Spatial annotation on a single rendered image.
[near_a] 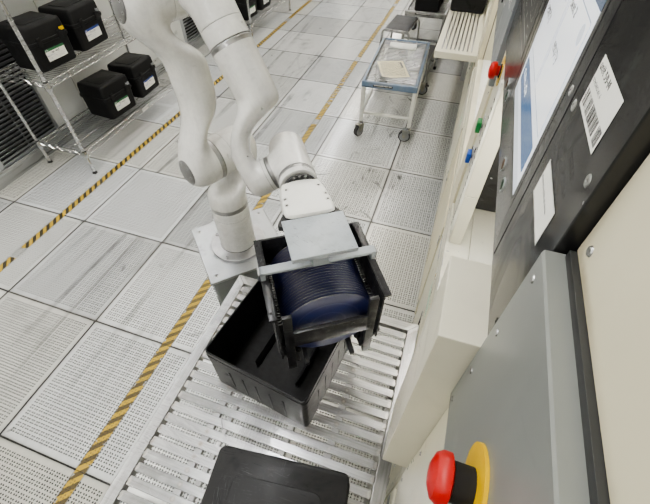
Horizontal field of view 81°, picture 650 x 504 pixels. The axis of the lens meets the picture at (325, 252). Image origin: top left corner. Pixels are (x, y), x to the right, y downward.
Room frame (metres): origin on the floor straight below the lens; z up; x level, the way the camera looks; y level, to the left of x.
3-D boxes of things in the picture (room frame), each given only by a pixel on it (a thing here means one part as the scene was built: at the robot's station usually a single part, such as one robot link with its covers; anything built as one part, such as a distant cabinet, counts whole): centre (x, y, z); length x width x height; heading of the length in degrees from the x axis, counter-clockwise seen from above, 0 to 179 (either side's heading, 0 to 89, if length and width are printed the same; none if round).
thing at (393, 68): (3.05, -0.53, 0.47); 0.31 x 0.23 x 0.02; 3
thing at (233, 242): (0.93, 0.31, 0.85); 0.19 x 0.19 x 0.18
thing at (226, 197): (0.95, 0.29, 1.07); 0.19 x 0.12 x 0.24; 138
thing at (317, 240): (0.49, 0.01, 1.11); 0.24 x 0.20 x 0.32; 105
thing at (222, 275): (0.93, 0.31, 0.38); 0.28 x 0.28 x 0.76; 26
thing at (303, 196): (0.59, 0.04, 1.25); 0.11 x 0.10 x 0.07; 15
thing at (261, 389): (0.48, 0.10, 0.85); 0.28 x 0.28 x 0.17; 63
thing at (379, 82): (3.22, -0.62, 0.24); 0.97 x 0.52 x 0.48; 164
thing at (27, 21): (2.64, 1.85, 0.81); 0.30 x 0.28 x 0.26; 158
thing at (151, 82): (3.29, 1.63, 0.31); 0.30 x 0.28 x 0.26; 165
